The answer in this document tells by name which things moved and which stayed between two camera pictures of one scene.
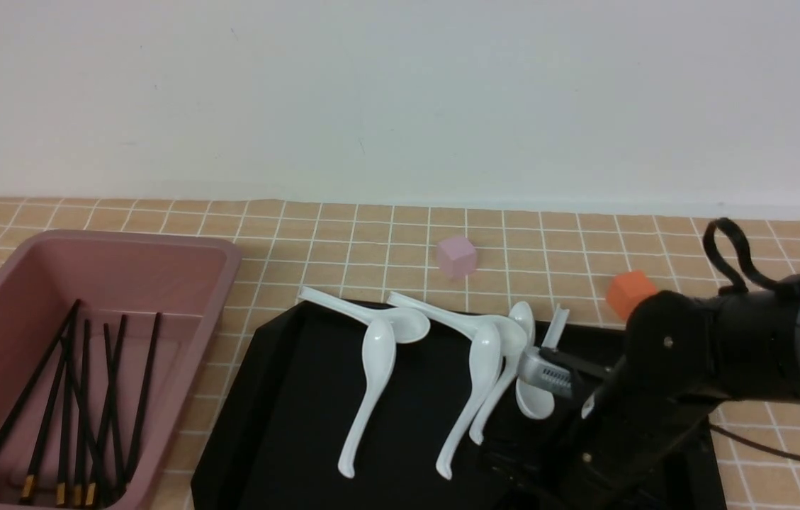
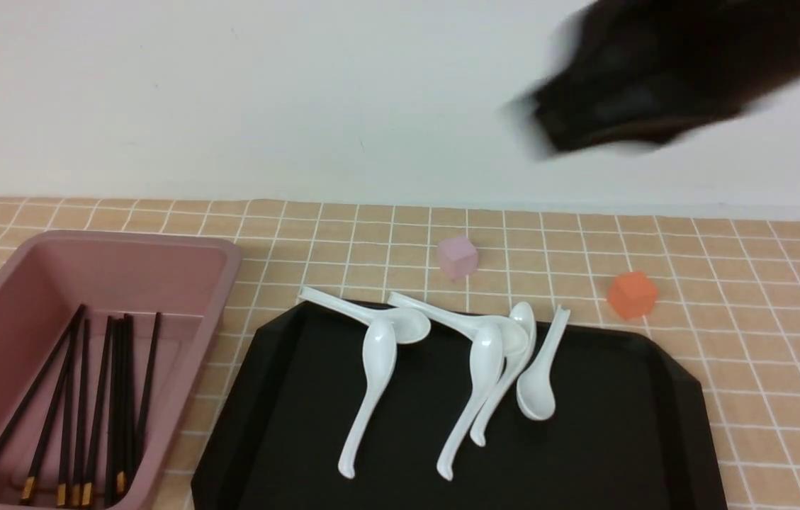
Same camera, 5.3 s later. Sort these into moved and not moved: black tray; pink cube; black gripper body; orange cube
Moved: black gripper body
Not moved: orange cube; black tray; pink cube
